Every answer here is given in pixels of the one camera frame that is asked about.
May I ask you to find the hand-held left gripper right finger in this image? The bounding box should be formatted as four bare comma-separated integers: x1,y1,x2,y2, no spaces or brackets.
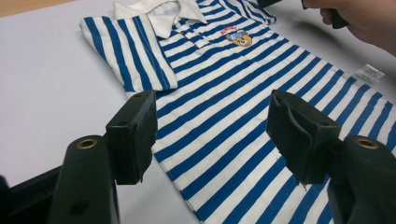
266,89,396,224

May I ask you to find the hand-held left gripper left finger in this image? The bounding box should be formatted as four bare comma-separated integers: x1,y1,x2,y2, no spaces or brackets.
48,90,158,224

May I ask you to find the blue white striped shirt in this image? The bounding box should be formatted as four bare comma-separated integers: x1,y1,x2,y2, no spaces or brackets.
78,0,396,224

